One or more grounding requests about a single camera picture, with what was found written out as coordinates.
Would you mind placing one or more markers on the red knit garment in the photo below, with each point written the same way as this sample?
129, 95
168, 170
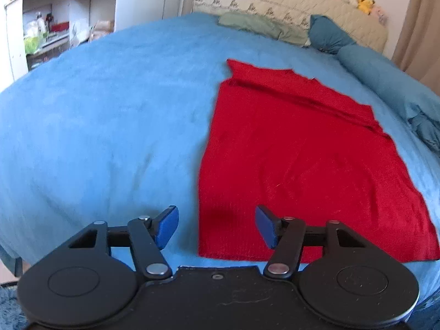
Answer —
303, 150

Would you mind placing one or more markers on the cream quilted headboard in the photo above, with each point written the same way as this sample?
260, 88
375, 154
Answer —
364, 29

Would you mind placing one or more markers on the yellow plush toy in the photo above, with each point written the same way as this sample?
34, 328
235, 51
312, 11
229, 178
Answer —
366, 6

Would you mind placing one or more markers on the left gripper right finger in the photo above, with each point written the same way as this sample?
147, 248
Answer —
287, 237

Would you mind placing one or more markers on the beige curtain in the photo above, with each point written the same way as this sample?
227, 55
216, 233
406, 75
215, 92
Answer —
417, 50

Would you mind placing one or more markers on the white shelf unit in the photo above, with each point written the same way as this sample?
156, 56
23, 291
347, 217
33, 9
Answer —
74, 16

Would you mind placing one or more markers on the sage green folded cloth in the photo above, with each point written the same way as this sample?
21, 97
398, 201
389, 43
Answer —
264, 26

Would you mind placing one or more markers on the dark teal pillow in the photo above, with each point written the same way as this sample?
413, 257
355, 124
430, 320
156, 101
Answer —
326, 36

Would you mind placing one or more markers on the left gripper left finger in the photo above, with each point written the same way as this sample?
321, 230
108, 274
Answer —
145, 236

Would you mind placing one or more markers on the light blue bolster pillow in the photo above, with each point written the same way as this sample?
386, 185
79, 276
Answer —
415, 103

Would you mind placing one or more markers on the light blue bed blanket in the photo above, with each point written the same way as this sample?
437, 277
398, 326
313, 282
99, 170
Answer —
117, 128

